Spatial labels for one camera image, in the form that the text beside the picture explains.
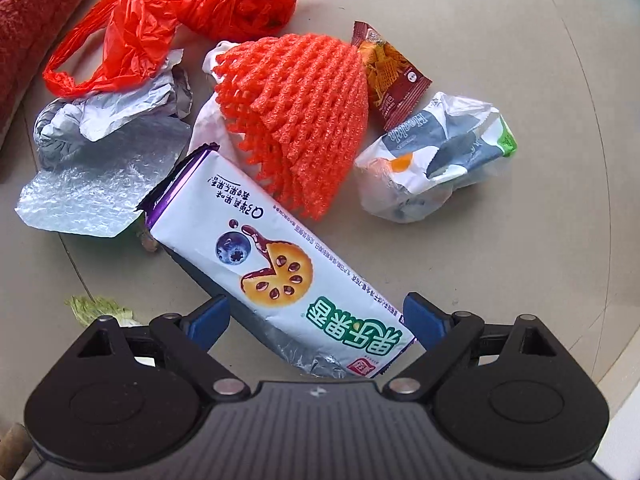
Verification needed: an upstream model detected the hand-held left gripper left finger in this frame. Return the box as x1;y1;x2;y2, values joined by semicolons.
75;295;252;403

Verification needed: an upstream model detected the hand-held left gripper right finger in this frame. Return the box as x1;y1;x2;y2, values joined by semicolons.
382;292;558;403

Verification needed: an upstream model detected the white purple biscuit packet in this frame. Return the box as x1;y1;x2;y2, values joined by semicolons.
136;143;418;379

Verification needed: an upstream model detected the grey mailer bag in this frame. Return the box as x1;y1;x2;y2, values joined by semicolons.
15;49;194;239

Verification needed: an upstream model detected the cabbage leaf piece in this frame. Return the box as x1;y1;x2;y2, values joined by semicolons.
65;294;144;329

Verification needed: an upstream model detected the crumpled white blue plastic bag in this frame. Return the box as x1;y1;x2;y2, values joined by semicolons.
353;91;519;224

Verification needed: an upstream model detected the white plastic wrap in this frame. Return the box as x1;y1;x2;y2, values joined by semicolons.
187;40;242;173

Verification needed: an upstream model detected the orange foam fruit net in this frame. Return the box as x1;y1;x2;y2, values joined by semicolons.
212;33;370;221

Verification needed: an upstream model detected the brown snack packet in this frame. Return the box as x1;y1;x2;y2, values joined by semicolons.
350;21;433;132

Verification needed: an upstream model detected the red plastic bag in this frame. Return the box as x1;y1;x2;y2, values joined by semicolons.
42;0;333;99

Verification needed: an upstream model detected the red fluffy slipper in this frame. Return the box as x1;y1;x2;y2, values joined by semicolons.
0;0;109;133

